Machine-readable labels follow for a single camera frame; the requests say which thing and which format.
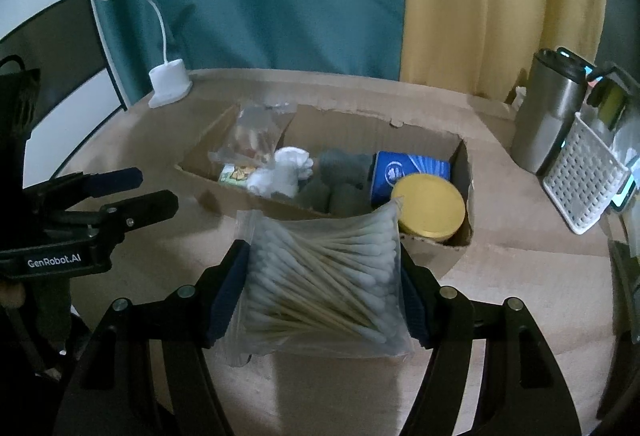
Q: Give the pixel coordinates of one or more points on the jar with yellow lid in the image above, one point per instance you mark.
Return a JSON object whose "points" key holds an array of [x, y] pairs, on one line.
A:
{"points": [[427, 206]]}

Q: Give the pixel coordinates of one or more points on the blue packet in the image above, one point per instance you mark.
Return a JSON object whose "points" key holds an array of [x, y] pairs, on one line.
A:
{"points": [[400, 168]]}

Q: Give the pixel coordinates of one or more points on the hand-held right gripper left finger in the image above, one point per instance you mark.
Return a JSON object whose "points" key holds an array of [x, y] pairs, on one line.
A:
{"points": [[227, 296]]}

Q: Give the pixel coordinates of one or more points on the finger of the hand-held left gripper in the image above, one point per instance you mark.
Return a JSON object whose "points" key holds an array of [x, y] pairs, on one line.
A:
{"points": [[115, 180], [150, 208]]}

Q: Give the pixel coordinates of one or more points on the cartoon picture card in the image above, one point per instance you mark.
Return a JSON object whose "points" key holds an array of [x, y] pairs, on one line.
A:
{"points": [[235, 175]]}

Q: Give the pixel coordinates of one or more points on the grey plush toy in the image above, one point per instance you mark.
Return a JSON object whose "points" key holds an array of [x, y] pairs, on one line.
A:
{"points": [[340, 165]]}

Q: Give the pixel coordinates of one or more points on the white desk lamp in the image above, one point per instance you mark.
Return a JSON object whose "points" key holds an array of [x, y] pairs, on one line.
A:
{"points": [[170, 80]]}

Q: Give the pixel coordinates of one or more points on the white perforated basket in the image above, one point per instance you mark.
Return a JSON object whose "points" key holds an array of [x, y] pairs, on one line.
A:
{"points": [[580, 176]]}

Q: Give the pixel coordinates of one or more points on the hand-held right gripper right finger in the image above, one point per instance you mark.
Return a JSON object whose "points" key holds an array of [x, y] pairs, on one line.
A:
{"points": [[412, 301]]}

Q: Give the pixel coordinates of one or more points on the bag of cotton swabs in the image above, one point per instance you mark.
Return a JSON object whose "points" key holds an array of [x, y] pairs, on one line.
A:
{"points": [[320, 281]]}

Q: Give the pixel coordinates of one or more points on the cardboard box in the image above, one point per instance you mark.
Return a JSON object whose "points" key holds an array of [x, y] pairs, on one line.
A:
{"points": [[340, 125]]}

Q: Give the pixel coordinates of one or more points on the clear bag of small items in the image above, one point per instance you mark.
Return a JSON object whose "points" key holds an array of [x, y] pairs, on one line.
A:
{"points": [[250, 135]]}

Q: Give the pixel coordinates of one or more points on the steel tumbler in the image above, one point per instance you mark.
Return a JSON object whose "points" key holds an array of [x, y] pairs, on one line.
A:
{"points": [[545, 115]]}

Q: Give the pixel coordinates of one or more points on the green bottle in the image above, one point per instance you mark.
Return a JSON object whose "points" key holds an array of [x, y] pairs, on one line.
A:
{"points": [[611, 108]]}

